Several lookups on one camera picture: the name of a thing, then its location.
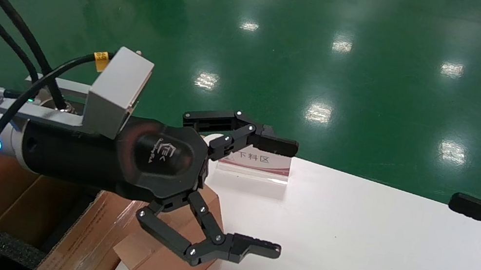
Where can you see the large cardboard box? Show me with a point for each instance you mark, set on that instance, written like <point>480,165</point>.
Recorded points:
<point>12,194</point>

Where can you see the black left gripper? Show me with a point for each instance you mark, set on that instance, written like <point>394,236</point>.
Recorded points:
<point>152,159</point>

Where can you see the black foam insert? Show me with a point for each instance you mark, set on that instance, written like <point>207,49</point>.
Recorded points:
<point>12,248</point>

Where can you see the acrylic sign with Chinese text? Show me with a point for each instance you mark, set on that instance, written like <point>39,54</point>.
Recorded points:
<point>264,166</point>

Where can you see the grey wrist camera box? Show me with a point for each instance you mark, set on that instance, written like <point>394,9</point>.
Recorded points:
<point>117,88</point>

